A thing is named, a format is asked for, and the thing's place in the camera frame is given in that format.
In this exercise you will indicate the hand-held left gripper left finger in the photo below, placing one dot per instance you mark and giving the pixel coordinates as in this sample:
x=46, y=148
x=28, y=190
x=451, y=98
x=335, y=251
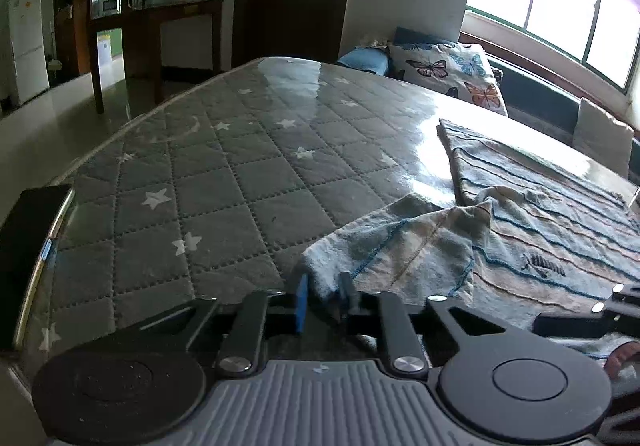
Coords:
x=301, y=303

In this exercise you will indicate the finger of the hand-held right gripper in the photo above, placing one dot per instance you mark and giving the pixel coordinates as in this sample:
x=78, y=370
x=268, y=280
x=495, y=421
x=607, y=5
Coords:
x=575, y=326

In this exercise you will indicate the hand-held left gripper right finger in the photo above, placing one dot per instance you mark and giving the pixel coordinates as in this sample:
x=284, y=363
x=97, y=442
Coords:
x=345, y=293

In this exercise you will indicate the striped blue beige garment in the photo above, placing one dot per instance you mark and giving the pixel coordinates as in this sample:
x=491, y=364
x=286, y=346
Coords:
x=525, y=226

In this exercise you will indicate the white cushion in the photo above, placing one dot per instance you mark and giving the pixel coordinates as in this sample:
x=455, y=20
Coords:
x=600, y=136

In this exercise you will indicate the dark sofa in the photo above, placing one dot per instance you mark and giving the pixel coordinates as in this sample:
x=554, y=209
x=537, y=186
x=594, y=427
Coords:
x=540, y=96

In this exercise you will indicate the blue cushion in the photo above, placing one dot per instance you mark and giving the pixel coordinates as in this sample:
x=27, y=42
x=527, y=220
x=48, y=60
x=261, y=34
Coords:
x=362, y=60

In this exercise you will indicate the butterfly print pillow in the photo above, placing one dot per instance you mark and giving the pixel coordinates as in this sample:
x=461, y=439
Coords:
x=440, y=68

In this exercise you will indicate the black smartphone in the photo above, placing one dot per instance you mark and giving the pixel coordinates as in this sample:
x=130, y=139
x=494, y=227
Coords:
x=25, y=251

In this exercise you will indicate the dark wooden console table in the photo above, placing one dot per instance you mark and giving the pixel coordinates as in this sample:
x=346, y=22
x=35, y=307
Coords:
x=150, y=13

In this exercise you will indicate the dark wooden shelf cabinet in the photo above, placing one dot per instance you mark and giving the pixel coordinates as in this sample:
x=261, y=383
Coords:
x=80, y=33

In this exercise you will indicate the silver microwave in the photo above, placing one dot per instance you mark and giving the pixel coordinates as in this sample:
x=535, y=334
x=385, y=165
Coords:
x=106, y=6

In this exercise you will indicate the white refrigerator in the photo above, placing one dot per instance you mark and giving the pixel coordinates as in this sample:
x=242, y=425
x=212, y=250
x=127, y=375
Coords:
x=27, y=51

